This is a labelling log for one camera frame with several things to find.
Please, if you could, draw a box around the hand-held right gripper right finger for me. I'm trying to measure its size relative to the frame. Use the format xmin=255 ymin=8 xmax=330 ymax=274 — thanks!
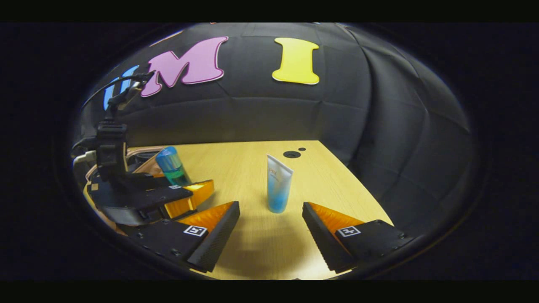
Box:
xmin=302 ymin=202 xmax=415 ymax=273

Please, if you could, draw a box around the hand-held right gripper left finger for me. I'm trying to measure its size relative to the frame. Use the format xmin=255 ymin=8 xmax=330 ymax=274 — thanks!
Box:
xmin=126 ymin=201 xmax=240 ymax=273

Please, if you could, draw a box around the small blue cap bottle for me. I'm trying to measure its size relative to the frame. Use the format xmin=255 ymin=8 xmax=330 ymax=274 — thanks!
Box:
xmin=155 ymin=146 xmax=192 ymax=186

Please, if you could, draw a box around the blue and white tube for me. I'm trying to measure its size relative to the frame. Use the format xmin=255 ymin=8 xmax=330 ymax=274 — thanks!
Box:
xmin=266 ymin=154 xmax=294 ymax=214

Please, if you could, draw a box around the black backdrop cloth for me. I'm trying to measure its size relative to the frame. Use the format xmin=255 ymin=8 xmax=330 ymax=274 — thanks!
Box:
xmin=72 ymin=23 xmax=478 ymax=236

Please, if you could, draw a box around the white cable plug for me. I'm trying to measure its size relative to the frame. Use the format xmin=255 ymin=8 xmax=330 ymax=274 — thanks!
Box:
xmin=72 ymin=150 xmax=98 ymax=167

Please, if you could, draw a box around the black cable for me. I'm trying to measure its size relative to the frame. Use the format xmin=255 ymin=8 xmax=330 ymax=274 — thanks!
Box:
xmin=81 ymin=71 xmax=155 ymax=111

